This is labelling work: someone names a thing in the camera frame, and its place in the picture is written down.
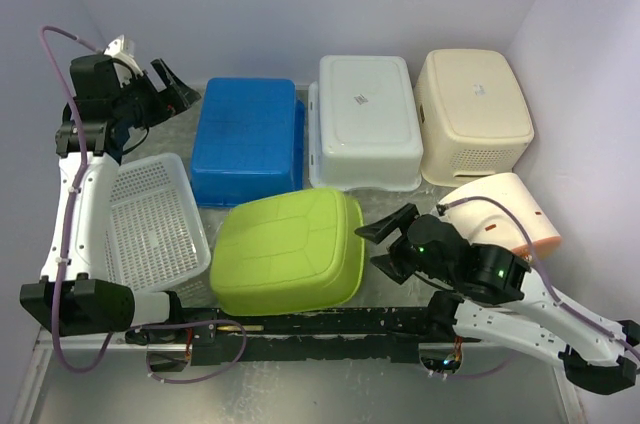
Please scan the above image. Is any blue plastic tub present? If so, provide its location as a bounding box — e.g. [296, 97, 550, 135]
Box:
[190, 77, 305, 208]

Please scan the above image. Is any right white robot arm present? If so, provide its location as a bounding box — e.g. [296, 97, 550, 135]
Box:
[355, 204, 639, 395]

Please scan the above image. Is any white plastic tub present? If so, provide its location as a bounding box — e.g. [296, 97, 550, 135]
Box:
[308, 55, 423, 192]

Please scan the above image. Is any white mesh basket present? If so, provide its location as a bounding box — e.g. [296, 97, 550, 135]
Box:
[105, 153, 211, 301]

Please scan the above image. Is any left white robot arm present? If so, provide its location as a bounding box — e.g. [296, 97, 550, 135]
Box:
[19, 54, 200, 343]

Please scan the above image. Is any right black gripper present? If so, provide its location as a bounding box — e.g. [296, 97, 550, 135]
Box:
[355, 203, 458, 287]

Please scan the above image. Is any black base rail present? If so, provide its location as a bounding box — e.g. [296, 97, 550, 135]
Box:
[124, 304, 457, 366]

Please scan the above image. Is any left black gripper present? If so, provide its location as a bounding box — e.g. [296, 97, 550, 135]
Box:
[112, 57, 201, 130]

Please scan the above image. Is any green plastic tub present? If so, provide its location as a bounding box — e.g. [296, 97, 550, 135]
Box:
[210, 188, 365, 316]

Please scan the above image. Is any beige perforated basket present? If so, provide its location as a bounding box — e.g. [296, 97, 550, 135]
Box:
[414, 49, 534, 187]

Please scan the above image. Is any beige round stool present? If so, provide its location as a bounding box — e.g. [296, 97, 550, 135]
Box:
[439, 173, 562, 260]

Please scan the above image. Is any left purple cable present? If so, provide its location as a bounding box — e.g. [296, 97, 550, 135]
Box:
[39, 25, 249, 385]

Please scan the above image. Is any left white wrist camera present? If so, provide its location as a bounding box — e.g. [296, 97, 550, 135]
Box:
[103, 34, 136, 66]

